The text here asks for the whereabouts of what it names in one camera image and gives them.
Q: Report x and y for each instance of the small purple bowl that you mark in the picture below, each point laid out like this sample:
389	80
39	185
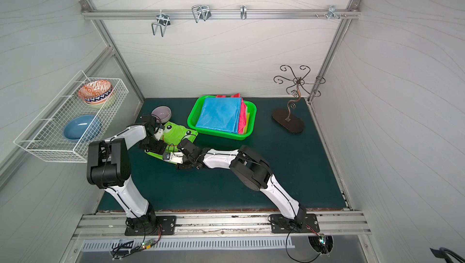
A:
162	114

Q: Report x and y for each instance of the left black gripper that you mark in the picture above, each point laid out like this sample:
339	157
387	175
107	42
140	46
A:
157	147

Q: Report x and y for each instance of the yellow raincoat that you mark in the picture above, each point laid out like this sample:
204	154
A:
247	122

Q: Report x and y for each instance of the small metal hook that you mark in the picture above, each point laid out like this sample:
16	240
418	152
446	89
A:
243	12

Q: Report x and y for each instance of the aluminium top rail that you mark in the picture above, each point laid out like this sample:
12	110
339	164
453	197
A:
234	14

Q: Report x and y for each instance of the dark metal jewelry stand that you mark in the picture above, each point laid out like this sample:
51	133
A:
296	90

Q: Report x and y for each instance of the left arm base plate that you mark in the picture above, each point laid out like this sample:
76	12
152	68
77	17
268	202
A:
165	225

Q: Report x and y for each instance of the blue raincoat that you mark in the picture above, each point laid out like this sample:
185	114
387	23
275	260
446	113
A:
220	114

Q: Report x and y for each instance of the metal double hook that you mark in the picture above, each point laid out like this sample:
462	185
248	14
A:
161	24

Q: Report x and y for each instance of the blue bowl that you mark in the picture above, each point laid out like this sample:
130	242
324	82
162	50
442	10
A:
84	128

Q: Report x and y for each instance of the aluminium front rail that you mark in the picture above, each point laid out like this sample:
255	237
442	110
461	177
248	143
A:
210	224

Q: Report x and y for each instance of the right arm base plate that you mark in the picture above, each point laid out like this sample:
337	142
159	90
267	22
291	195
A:
282	225

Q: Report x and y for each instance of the white wire wall basket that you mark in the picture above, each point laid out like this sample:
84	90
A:
63	130

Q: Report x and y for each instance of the green frog raincoat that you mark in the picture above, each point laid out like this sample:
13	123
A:
173	134

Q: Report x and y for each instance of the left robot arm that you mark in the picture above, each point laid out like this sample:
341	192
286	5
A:
110	169

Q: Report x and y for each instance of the aluminium rail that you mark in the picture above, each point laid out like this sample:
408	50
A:
210	224
234	14

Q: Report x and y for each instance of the metal bracket hook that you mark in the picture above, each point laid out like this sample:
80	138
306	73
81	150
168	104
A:
331	14

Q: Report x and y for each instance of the orange patterned bowl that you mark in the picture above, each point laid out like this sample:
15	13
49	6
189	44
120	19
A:
95	92

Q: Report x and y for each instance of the metal loop hook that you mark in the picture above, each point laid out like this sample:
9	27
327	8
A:
201	12

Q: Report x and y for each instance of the pink bunny raincoat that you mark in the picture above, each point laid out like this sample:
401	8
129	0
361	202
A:
243	114

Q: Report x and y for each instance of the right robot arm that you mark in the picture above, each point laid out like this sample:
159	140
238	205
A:
251	169

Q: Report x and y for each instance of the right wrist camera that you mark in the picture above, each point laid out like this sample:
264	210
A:
173	157

